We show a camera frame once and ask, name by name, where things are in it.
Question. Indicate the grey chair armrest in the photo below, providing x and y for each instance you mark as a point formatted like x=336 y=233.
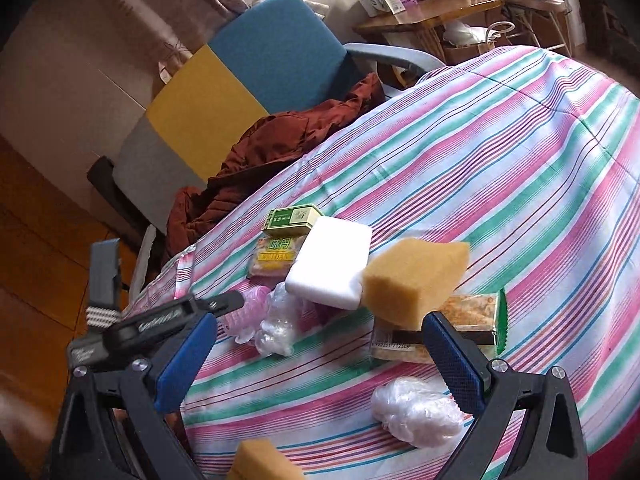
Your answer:
x=418 y=61

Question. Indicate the white plastic bag bundle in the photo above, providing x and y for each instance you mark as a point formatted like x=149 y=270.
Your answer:
x=410 y=411

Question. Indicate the cluttered side shelf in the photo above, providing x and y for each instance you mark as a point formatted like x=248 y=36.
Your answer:
x=540 y=23

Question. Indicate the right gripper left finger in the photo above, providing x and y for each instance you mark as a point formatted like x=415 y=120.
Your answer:
x=112 y=423

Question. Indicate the pink curtain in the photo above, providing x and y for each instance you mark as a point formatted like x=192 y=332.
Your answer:
x=169 y=32

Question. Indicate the wooden desk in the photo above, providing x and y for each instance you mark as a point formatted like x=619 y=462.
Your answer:
x=417 y=27

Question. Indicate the yellow snack packet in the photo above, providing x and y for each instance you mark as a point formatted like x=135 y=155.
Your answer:
x=273 y=257

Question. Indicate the clear plastic bag bundle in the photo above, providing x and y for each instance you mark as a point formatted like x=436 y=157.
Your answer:
x=282 y=326

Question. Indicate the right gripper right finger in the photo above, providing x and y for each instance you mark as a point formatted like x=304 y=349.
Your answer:
x=549 y=444

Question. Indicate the rust red quilted blanket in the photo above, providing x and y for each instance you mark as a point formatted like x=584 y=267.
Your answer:
x=270 y=145

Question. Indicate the striped bed sheet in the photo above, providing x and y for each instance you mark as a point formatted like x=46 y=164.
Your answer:
x=516 y=172

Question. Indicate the green small carton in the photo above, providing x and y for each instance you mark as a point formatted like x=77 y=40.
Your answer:
x=291 y=221

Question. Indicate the torn yellow sponge block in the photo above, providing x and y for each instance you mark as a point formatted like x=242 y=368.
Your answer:
x=259 y=459

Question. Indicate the small yellow sponge block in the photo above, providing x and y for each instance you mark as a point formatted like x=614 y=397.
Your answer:
x=412 y=278

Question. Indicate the white foam block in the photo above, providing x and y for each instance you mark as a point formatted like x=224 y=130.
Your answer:
x=328 y=267

